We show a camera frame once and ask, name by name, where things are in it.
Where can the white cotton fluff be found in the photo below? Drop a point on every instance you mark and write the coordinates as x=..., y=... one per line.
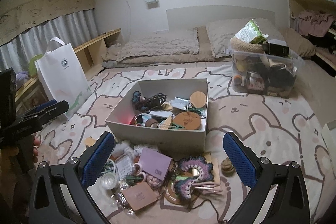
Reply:
x=123, y=146

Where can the round brown coaster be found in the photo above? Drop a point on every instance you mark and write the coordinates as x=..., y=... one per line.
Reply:
x=178, y=199

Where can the white headboard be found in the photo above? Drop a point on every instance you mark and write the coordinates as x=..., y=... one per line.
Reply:
x=210, y=15

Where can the wooden shelf unit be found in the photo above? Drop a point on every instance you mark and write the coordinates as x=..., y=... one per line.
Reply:
x=92, y=48

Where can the purple plush toy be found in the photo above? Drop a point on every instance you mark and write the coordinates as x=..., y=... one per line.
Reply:
x=22, y=77

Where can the clear round cup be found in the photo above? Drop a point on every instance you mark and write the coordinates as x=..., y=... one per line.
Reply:
x=109, y=182

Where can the grey curtain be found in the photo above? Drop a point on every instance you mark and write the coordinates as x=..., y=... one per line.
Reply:
x=65, y=27

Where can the pile of clothes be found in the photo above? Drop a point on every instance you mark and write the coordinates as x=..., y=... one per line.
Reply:
x=315, y=22

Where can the brown bandage roll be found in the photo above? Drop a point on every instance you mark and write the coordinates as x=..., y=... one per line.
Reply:
x=122, y=199

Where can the small white open box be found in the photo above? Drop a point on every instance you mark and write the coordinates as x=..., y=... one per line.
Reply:
x=329, y=132

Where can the silver foil packet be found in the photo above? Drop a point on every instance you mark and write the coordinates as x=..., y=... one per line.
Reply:
x=179, y=103

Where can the beige quilt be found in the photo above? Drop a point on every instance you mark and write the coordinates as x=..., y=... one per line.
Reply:
x=157, y=61

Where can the green snack packet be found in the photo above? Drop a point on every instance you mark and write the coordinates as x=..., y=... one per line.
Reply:
x=249, y=32

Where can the clear plastic case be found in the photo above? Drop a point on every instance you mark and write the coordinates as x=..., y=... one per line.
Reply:
x=124, y=166

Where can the purple crochet piece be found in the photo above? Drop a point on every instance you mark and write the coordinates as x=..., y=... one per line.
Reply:
x=194, y=162

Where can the beige fluffy slipper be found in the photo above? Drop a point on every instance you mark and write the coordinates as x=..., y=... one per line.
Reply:
x=244, y=45

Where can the bag of pink beads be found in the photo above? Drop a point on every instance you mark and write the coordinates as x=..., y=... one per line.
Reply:
x=153, y=182

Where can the white tote bag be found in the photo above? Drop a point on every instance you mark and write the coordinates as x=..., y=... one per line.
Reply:
x=63, y=77

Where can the small wooden block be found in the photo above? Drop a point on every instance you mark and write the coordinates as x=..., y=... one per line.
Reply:
x=90, y=141

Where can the white cardboard box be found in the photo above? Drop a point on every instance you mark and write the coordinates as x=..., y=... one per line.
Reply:
x=157, y=140

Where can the pink scissors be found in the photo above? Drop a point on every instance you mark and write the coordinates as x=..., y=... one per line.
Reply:
x=207, y=187

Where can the lilac book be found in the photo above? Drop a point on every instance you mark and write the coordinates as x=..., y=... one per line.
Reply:
x=155, y=163

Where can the beige printed valance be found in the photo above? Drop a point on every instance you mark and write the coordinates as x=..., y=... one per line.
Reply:
x=52, y=5

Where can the clear plastic storage bin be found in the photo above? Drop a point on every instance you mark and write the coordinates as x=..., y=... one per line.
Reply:
x=262, y=77

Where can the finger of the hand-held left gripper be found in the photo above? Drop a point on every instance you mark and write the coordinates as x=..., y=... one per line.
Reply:
x=21, y=130
x=59, y=108

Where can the round wooden lid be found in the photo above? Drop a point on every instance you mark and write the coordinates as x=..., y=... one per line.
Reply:
x=198, y=100

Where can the blue crochet piece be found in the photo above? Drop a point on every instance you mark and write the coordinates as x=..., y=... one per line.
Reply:
x=136, y=98

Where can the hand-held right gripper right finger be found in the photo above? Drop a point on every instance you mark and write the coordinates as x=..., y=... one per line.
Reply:
x=239, y=158

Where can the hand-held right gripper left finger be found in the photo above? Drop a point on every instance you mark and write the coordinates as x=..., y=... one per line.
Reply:
x=98, y=158

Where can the black box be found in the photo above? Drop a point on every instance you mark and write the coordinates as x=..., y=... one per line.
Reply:
x=278, y=49

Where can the person's left hand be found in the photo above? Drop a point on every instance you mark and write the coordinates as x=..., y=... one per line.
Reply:
x=36, y=151

